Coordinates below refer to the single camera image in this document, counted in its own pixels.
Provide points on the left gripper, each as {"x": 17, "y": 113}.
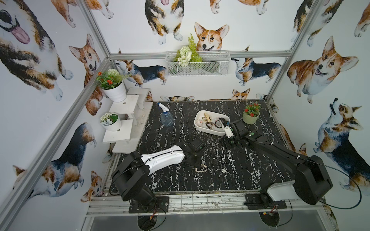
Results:
{"x": 195, "y": 159}

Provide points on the pink white watch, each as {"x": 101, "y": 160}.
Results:
{"x": 200, "y": 123}

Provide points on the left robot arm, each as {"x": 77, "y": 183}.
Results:
{"x": 131, "y": 174}

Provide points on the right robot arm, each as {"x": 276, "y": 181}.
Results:
{"x": 311, "y": 179}

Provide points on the white storage box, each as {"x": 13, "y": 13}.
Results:
{"x": 214, "y": 116}

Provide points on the green pot red flowers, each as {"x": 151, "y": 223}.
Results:
{"x": 251, "y": 113}

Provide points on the clear blue spray bottle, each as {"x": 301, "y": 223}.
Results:
{"x": 166, "y": 116}

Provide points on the white stepped shelf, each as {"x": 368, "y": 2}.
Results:
{"x": 133, "y": 112}

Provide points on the small white flower pot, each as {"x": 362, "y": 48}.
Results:
{"x": 111, "y": 122}

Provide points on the green fern white flowers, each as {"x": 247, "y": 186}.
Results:
{"x": 188, "y": 53}

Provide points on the large white flower pot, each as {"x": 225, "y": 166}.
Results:
{"x": 111, "y": 82}

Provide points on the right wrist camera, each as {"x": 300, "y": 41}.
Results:
{"x": 228, "y": 131}

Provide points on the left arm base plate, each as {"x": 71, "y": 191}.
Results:
{"x": 157, "y": 205}

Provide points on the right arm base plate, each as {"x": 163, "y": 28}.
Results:
{"x": 258, "y": 201}

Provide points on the white wire wall basket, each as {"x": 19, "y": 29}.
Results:
{"x": 212, "y": 64}

